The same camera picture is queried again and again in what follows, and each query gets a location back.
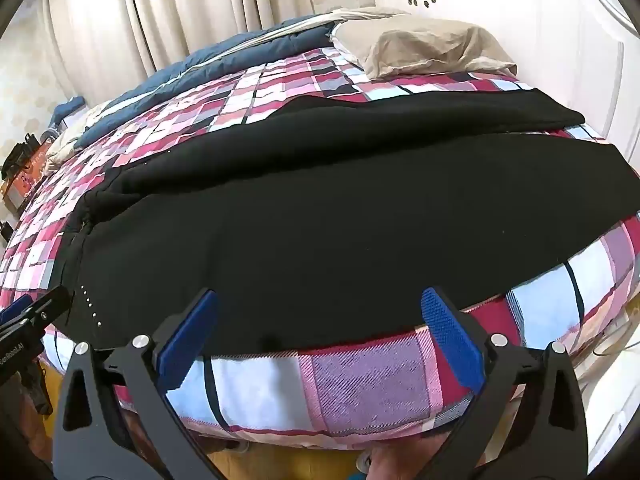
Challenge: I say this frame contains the white headboard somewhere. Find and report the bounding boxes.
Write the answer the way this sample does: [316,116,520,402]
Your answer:
[372,0,640,181]

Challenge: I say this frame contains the wooden nightstand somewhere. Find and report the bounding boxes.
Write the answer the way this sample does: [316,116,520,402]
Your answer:
[0,180,31,221]

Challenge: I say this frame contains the beige pillow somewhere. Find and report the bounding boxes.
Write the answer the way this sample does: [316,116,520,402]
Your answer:
[330,7,518,81]

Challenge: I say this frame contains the plaid bed sheet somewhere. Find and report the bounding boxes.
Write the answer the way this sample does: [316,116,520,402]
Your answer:
[0,47,640,436]

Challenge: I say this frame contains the orange bedside table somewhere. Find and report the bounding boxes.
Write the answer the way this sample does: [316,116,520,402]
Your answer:
[12,150,52,196]

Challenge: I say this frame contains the cream curtain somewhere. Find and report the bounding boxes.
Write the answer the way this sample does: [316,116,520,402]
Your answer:
[45,0,381,106]

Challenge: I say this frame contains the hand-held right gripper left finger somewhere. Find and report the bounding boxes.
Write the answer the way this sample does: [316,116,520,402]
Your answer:
[50,287,226,480]

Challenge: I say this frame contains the beige blanket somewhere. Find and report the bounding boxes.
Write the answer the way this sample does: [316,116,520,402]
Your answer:
[46,102,108,166]

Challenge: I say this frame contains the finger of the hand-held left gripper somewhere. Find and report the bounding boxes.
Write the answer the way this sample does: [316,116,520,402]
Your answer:
[0,286,71,342]

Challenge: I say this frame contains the blue cushion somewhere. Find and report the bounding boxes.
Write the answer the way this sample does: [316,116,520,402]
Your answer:
[52,96,88,123]

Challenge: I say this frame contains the black pants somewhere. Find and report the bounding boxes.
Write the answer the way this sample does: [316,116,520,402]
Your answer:
[62,94,640,356]

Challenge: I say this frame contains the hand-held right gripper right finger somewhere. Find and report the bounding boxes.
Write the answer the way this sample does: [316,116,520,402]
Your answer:
[421,286,593,480]

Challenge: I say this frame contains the blue quilt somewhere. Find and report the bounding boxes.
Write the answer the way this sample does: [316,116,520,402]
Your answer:
[62,15,351,147]

